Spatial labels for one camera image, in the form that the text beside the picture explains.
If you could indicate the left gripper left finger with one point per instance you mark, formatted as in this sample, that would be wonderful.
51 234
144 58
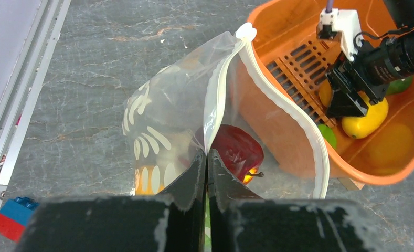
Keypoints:
172 220

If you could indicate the orange plastic basket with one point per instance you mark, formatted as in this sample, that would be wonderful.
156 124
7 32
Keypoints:
295 62

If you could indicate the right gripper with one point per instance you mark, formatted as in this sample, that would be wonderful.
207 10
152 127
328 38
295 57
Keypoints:
373 69

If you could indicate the red and blue brick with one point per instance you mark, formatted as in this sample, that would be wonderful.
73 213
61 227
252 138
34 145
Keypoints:
15 215

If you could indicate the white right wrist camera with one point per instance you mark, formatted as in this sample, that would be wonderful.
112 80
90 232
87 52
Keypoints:
340 25

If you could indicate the yellow toy bell pepper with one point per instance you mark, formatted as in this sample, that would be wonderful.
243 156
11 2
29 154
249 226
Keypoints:
149 180

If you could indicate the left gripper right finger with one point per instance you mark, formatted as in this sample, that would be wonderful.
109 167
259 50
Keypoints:
243 221

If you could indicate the yellow toy mango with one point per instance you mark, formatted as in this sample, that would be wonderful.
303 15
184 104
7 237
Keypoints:
362 127

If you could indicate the yellow toy lemon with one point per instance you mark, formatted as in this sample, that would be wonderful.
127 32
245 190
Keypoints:
325 93

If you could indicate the green toy lime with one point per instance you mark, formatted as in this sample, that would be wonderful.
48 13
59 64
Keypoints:
328 135

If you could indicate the dark red toy onion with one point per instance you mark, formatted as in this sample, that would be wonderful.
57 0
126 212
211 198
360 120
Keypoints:
241 154

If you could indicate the yellow green toy fruit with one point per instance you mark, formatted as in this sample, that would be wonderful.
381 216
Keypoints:
399 86

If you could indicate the polka dot zip top bag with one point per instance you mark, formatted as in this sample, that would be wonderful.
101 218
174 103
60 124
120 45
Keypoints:
179 111

